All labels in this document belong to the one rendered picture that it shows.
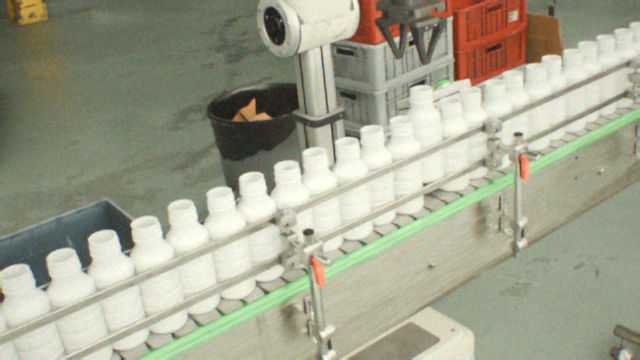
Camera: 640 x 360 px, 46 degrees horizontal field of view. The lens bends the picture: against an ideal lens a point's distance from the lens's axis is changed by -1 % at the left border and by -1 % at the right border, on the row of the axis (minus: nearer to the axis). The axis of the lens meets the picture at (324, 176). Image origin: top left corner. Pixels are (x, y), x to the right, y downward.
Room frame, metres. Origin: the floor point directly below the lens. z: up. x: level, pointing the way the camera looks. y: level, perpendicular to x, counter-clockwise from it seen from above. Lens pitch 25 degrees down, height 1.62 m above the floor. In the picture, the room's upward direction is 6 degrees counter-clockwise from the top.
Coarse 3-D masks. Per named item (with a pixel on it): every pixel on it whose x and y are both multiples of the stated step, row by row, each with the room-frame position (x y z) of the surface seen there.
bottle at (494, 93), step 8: (488, 80) 1.31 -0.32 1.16; (496, 80) 1.31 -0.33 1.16; (488, 88) 1.29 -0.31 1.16; (496, 88) 1.28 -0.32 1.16; (504, 88) 1.29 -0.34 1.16; (488, 96) 1.28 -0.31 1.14; (496, 96) 1.28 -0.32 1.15; (504, 96) 1.29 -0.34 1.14; (488, 104) 1.28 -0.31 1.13; (496, 104) 1.28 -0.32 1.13; (504, 104) 1.28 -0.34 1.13; (488, 112) 1.27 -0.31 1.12; (496, 112) 1.27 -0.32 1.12; (504, 112) 1.27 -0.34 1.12; (504, 128) 1.27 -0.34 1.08; (488, 136) 1.27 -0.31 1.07; (496, 136) 1.27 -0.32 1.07; (504, 136) 1.27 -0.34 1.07; (488, 152) 1.27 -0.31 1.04; (496, 152) 1.27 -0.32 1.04; (504, 160) 1.27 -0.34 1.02; (504, 168) 1.27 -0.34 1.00
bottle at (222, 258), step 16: (208, 192) 0.97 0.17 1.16; (224, 192) 0.98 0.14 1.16; (208, 208) 0.96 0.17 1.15; (224, 208) 0.95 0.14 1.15; (208, 224) 0.95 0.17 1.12; (224, 224) 0.94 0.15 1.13; (240, 224) 0.95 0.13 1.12; (240, 240) 0.94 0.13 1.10; (224, 256) 0.93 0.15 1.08; (240, 256) 0.94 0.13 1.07; (224, 272) 0.93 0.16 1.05; (240, 272) 0.94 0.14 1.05; (240, 288) 0.94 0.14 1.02
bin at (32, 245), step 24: (72, 216) 1.40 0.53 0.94; (96, 216) 1.43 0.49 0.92; (120, 216) 1.39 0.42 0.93; (0, 240) 1.31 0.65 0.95; (24, 240) 1.34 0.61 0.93; (48, 240) 1.36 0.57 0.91; (72, 240) 1.39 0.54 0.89; (120, 240) 1.42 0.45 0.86; (0, 264) 1.31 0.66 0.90; (0, 288) 1.30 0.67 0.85
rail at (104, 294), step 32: (480, 128) 1.23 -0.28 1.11; (416, 160) 1.14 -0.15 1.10; (480, 160) 1.23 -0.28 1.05; (416, 192) 1.13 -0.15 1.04; (256, 224) 0.95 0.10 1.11; (352, 224) 1.05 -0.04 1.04; (128, 256) 0.91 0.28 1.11; (192, 256) 0.89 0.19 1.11; (128, 288) 0.84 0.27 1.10; (224, 288) 0.92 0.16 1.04; (32, 320) 0.77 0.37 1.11; (160, 320) 0.86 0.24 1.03
